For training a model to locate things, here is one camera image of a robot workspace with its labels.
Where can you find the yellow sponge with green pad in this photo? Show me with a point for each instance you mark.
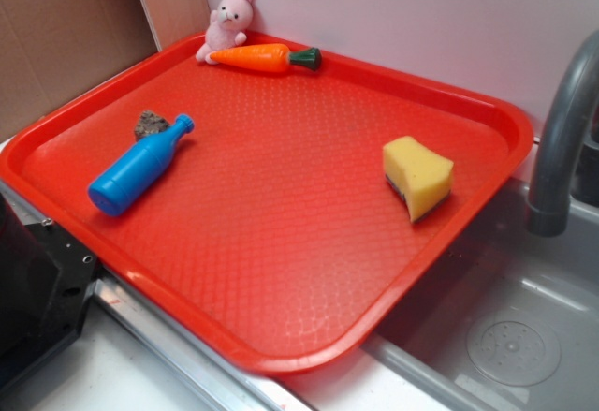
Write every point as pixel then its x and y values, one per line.
pixel 422 177

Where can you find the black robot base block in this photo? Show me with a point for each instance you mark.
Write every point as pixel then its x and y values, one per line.
pixel 47 280

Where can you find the red plastic tray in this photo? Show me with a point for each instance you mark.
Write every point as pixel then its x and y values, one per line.
pixel 274 235

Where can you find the orange toy carrot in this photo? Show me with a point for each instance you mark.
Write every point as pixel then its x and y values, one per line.
pixel 269 58

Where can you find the blue toy bottle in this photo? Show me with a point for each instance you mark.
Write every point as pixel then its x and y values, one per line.
pixel 117 188

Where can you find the brown rock piece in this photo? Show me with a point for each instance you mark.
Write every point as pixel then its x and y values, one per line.
pixel 149 123

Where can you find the pink plush bunny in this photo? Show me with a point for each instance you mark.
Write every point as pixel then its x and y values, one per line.
pixel 228 23

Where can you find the grey plastic sink basin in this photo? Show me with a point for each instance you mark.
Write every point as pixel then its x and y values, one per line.
pixel 503 319

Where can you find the brown cardboard panel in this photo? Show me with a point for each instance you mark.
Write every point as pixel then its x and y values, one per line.
pixel 55 50

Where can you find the grey faucet spout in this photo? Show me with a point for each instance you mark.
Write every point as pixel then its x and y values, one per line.
pixel 566 163

